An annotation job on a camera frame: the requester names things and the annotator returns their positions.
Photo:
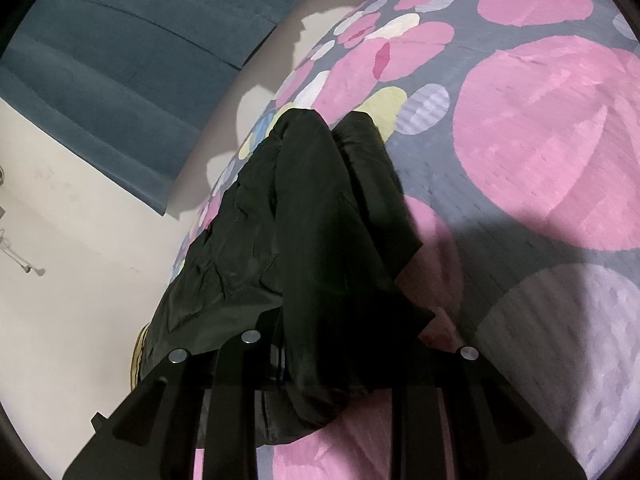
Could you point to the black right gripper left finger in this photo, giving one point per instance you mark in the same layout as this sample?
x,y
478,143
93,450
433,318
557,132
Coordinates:
x,y
154,432

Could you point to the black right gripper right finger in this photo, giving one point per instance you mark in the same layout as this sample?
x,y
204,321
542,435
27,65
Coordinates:
x,y
454,416

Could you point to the black jacket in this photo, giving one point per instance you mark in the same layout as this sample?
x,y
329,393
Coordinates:
x,y
314,231

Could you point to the yellow black striped pillow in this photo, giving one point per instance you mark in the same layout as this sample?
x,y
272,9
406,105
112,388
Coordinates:
x,y
136,357

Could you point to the colourful dotted bedspread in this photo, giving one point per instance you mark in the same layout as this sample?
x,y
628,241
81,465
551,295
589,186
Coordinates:
x,y
514,128

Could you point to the blue curtain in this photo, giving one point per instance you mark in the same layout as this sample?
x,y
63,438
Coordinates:
x,y
129,85

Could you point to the wall hook fixture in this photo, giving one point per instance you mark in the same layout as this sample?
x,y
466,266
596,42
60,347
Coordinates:
x,y
8,250

